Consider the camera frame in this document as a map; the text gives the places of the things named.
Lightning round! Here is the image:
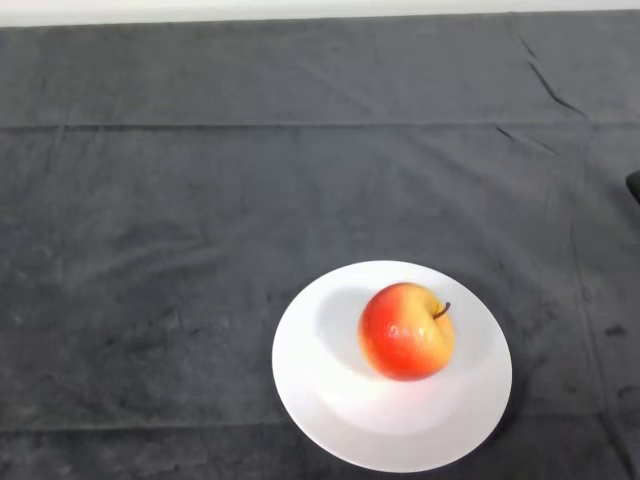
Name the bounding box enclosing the black cloth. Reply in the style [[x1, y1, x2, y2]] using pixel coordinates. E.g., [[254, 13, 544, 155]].
[[0, 9, 640, 480]]

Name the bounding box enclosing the white round plate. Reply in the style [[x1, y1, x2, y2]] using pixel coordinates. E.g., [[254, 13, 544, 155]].
[[271, 259, 514, 474]]

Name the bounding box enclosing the red yellow apple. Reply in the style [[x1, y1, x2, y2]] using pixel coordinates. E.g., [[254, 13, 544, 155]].
[[357, 282, 457, 383]]

